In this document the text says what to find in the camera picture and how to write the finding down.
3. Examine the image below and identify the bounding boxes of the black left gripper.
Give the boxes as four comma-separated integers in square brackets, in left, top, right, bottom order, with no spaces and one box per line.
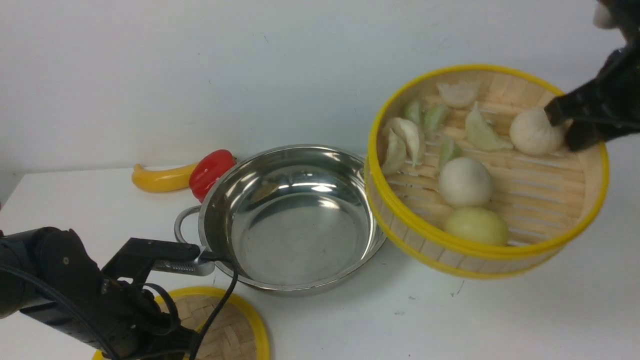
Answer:
[20,280,199,360]

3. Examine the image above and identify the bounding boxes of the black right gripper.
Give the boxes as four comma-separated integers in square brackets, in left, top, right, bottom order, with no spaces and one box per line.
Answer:
[544,0,639,152]

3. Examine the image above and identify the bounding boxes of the woven bamboo steamer lid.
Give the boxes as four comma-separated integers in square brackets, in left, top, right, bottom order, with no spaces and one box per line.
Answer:
[91,286,271,360]

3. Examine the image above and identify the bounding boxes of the yellow rimmed bamboo steamer basket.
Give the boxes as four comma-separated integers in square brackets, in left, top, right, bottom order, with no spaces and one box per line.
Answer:
[365,64,610,280]

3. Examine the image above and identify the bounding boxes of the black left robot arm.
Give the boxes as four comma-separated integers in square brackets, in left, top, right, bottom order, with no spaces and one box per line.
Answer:
[1,143,610,360]

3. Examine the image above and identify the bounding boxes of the stainless steel pot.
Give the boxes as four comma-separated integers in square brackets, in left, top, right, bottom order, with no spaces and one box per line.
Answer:
[173,145,386,297]

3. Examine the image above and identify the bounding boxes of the white round bun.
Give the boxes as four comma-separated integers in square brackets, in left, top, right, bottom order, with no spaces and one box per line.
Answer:
[438,157,494,208]
[509,107,565,157]

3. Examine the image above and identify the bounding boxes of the pale green dumpling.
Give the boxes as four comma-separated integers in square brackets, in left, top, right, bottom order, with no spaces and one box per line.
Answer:
[423,104,451,136]
[438,134,463,171]
[465,101,514,152]

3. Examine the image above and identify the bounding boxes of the white translucent dumpling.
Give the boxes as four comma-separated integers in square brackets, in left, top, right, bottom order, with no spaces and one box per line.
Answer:
[435,80,482,109]

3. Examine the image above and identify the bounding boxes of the pale yellow round bun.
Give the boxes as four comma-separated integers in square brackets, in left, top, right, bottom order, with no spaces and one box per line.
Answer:
[443,207,510,247]

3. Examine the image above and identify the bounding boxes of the yellow banana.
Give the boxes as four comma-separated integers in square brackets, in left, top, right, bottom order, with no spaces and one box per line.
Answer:
[131,162,198,193]

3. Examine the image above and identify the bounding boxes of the red bell pepper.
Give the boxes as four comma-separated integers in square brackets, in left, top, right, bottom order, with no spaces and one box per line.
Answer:
[189,149,237,203]

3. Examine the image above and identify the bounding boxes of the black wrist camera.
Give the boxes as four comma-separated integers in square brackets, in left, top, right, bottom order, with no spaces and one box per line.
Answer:
[102,238,216,284]

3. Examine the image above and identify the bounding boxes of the black camera cable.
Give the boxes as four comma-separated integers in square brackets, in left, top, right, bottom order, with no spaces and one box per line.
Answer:
[187,252,240,360]

